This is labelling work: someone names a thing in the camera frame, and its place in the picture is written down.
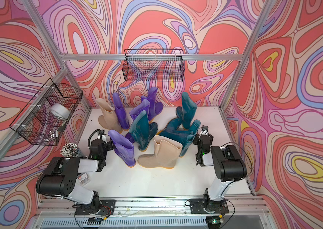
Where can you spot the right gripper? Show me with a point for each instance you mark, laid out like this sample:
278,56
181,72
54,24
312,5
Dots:
200,142

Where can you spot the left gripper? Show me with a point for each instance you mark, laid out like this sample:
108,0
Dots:
104,144

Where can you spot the teal boot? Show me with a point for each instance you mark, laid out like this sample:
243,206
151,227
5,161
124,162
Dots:
187,110
175,123
142,131
186,138

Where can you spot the beige boot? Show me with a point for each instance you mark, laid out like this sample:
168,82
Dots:
166,153
108,119

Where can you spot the beige boot front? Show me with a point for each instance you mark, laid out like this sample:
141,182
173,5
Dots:
166,153

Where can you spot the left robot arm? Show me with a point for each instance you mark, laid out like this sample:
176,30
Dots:
59,179

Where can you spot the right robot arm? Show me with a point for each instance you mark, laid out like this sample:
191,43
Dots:
228,165

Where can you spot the purple boot front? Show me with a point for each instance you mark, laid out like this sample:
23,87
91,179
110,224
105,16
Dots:
123,148

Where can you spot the bundle of white sticks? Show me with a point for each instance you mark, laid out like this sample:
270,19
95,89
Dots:
71,150

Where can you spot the purple boot upright back left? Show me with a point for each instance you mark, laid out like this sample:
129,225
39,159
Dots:
120,112

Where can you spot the white tape roll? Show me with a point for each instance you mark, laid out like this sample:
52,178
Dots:
60,111

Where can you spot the purple boot back centre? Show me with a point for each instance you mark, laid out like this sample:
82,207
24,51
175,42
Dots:
155,107

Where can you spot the purple boot leaning centre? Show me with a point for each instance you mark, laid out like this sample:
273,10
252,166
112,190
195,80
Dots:
143,106

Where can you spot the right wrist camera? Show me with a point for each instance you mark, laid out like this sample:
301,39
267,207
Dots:
204,130

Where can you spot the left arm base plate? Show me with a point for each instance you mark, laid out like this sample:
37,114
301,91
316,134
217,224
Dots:
104,207

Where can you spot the black wire basket left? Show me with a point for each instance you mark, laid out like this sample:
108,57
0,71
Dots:
36,124

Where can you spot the black wire basket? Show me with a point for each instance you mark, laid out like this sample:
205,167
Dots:
153,65
36,124

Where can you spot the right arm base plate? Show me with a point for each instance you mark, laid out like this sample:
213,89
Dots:
206,206

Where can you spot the black wire basket back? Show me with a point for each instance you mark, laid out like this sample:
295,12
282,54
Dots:
153,65

